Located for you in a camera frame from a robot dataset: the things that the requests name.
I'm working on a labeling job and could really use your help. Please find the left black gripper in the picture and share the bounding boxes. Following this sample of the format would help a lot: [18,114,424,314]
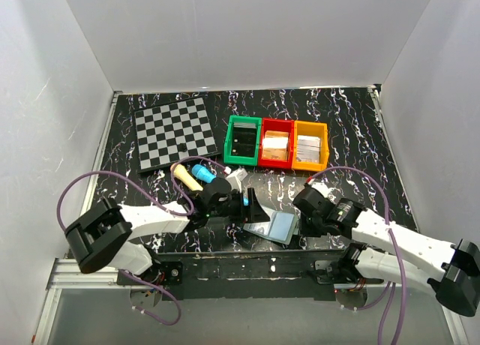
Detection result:
[207,188,270,224]

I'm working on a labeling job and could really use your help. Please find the blue plastic marker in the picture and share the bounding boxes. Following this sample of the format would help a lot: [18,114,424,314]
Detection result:
[192,164,233,207]

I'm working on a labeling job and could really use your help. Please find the brown cards in red bin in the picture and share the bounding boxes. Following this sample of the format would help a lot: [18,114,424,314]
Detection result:
[262,130,289,161]

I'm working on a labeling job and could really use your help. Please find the purple cable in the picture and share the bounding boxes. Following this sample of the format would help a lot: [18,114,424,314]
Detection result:
[307,166,408,345]
[55,156,232,326]

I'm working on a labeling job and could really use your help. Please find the orange plastic bin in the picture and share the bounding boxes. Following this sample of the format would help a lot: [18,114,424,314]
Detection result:
[292,121,329,173]

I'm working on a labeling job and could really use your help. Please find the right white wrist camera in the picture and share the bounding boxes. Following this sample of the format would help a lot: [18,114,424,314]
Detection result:
[308,180,337,203]

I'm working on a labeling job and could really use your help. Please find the silver grey credit card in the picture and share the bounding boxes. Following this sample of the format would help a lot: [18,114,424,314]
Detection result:
[244,221,272,236]

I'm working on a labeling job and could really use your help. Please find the white cards in orange bin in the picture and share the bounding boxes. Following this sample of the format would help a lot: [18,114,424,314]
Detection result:
[295,135,322,164]

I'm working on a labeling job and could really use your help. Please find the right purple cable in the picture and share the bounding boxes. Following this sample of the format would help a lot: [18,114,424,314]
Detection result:
[307,166,408,345]

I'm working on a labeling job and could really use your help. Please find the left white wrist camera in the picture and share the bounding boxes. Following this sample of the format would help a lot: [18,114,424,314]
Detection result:
[226,167,248,192]

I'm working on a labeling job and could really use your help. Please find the cream wooden handle tool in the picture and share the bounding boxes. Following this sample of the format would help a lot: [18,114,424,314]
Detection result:
[170,163,203,191]

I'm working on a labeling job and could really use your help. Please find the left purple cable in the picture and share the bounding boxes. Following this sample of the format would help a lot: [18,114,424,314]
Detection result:
[55,156,232,326]

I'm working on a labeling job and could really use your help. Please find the light blue credit cards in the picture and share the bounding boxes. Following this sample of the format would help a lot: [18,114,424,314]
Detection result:
[268,211,298,244]

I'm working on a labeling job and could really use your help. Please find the black cards in green bin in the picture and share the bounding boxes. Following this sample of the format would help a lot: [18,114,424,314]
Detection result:
[231,122,257,158]

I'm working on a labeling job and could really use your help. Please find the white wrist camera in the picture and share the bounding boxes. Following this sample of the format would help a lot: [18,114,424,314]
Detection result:
[308,180,337,203]
[226,167,248,192]

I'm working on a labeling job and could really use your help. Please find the grey-green card holder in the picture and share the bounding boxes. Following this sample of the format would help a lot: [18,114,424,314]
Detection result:
[243,208,299,245]

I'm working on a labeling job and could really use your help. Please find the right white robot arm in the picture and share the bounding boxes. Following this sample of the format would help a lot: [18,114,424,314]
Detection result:
[293,185,479,317]

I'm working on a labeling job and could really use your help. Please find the black front base bar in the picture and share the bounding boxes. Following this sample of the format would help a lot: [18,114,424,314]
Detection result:
[139,250,366,301]

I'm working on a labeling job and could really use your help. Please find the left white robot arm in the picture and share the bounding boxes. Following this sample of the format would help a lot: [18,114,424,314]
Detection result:
[64,178,271,285]

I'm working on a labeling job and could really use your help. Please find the black grey chessboard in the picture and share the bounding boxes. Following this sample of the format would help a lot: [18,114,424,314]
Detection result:
[134,97,220,173]

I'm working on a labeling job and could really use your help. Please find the red plastic bin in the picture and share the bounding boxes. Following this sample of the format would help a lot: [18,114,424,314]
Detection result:
[258,118,294,170]

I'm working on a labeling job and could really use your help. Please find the green plastic bin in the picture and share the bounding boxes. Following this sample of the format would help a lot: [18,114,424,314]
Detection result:
[223,115,262,167]

